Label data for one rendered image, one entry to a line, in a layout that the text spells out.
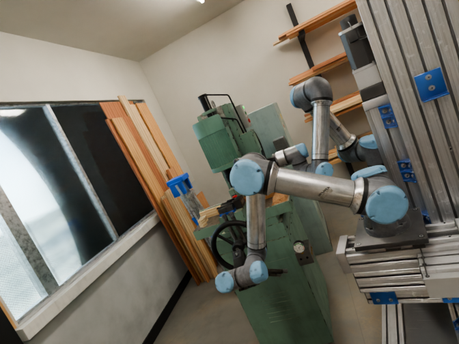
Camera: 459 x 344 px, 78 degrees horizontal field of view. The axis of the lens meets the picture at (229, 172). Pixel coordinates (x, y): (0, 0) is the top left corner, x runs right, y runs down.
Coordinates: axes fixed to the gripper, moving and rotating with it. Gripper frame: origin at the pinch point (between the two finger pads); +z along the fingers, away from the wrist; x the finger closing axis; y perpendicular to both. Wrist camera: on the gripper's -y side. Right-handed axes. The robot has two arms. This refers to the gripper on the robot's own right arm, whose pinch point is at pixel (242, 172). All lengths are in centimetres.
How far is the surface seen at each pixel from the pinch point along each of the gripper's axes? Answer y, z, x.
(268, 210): -3.8, -5.5, 24.3
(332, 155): -200, -51, 19
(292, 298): -13, 1, 78
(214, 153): -5.5, 12.9, -15.1
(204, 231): -3.9, 35.0, 25.1
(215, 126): -5.1, 6.8, -29.1
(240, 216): 6.4, 7.4, 20.8
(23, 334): 43, 133, 41
